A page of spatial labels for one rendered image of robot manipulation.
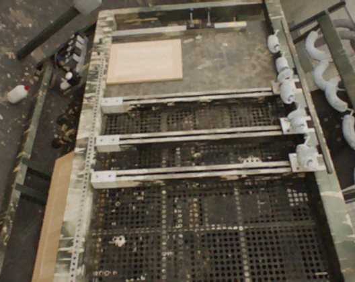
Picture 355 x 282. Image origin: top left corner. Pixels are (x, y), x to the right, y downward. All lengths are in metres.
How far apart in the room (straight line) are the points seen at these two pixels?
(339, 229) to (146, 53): 1.58
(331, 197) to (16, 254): 1.94
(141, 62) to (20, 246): 1.47
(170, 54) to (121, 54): 0.34
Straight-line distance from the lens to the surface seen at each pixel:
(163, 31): 2.54
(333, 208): 1.72
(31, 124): 2.71
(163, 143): 1.87
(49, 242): 2.28
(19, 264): 2.58
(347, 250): 1.66
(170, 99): 2.03
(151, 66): 2.32
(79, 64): 2.43
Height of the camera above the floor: 2.18
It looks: 29 degrees down
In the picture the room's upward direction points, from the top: 66 degrees clockwise
